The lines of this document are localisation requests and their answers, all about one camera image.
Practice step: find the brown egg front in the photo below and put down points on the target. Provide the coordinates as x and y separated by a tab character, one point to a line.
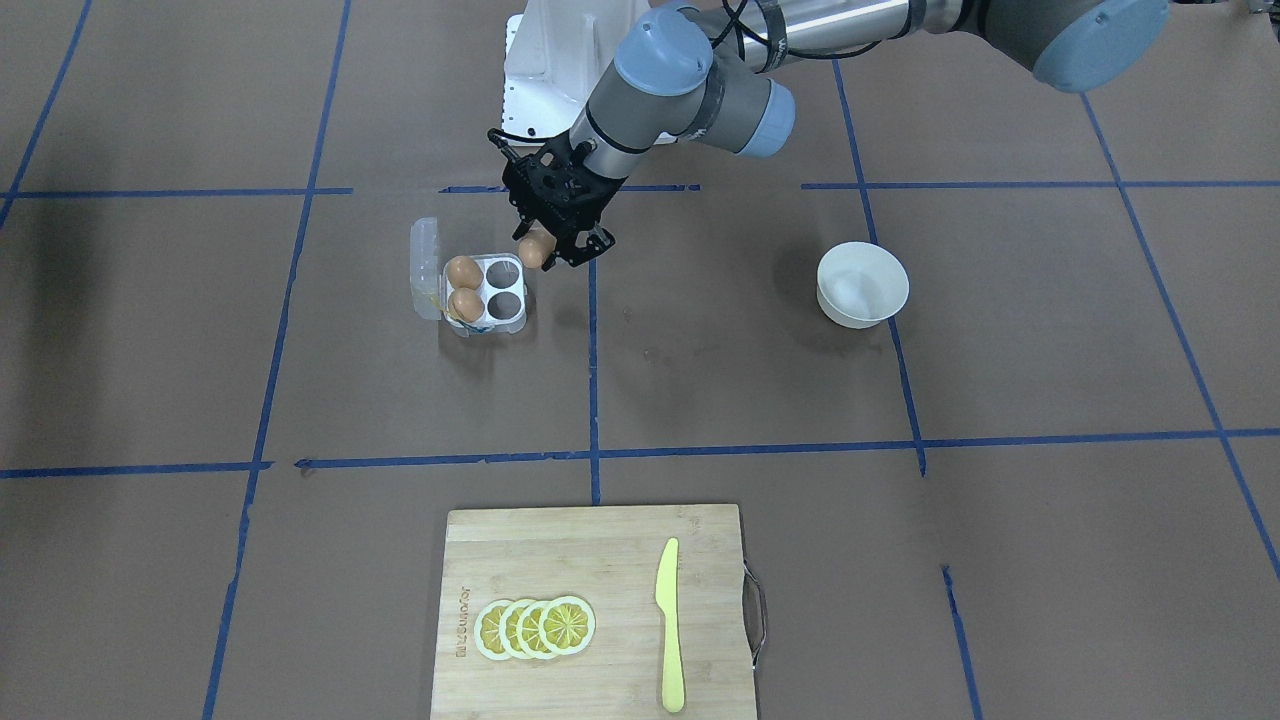
466	306

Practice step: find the lemon slice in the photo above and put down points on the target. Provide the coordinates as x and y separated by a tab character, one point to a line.
528	633
510	635
568	625
489	631

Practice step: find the brown egg back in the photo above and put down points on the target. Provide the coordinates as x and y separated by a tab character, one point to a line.
464	273

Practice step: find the yellow plastic knife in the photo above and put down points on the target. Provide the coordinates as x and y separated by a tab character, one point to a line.
672	684

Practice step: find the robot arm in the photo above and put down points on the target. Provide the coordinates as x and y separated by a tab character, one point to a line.
705	76

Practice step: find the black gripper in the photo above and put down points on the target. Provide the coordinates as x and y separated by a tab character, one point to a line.
579	228

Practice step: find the bamboo cutting board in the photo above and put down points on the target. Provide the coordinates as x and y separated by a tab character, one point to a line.
610	612

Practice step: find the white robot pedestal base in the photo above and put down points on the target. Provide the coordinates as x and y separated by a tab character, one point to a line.
556	51

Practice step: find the brown egg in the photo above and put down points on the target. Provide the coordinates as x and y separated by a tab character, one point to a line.
464	273
466	306
535	248

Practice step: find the white bowl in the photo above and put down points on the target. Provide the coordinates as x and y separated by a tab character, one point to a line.
859	285

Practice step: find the clear plastic egg box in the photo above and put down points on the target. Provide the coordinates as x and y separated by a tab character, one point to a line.
504	290

